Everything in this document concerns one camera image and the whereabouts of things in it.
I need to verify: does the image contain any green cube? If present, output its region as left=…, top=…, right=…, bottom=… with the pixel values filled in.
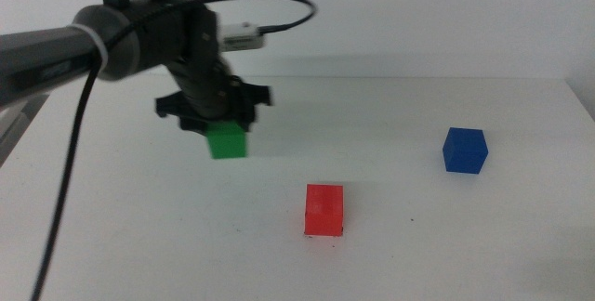
left=205, top=121, right=249, bottom=161

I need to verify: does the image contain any red cube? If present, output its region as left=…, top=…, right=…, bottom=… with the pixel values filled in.
left=303, top=183, right=345, bottom=238

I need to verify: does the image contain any blue cube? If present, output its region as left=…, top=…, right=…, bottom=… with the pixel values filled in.
left=442, top=126, right=490, bottom=175

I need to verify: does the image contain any white zip tie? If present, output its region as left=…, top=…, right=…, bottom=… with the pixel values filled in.
left=69, top=22, right=111, bottom=72

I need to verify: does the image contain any white side furniture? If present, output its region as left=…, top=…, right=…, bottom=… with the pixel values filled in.
left=0, top=94, right=50, bottom=167

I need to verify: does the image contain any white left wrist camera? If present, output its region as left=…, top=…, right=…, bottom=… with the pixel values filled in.
left=218, top=21, right=267, bottom=53

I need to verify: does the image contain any black camera cable loop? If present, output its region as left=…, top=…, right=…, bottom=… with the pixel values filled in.
left=185, top=0, right=319, bottom=33

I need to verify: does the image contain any black hanging arm cable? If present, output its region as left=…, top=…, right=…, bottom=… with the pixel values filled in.
left=30, top=54, right=101, bottom=301

